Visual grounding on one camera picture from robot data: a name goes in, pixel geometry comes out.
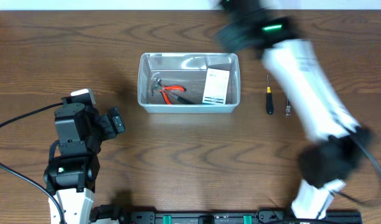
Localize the white blue cardboard box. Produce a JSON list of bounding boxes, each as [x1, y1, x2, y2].
[[202, 68, 230, 105]]

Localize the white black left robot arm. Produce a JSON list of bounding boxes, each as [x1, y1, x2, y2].
[[44, 93, 126, 223]]

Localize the black yellow screwdriver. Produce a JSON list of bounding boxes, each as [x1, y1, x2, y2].
[[266, 75, 274, 115]]

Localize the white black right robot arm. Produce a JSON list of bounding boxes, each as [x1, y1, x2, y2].
[[215, 17, 371, 220]]

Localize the silver wrench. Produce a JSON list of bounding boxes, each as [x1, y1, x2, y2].
[[285, 91, 291, 116]]

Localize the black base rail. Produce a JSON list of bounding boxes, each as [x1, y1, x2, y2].
[[90, 204, 363, 224]]

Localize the clear plastic container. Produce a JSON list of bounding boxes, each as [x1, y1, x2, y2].
[[138, 53, 240, 113]]

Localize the red handled pliers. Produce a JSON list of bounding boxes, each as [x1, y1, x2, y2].
[[157, 85, 187, 105]]

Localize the small black orange hammer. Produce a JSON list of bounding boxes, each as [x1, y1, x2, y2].
[[151, 78, 194, 105]]

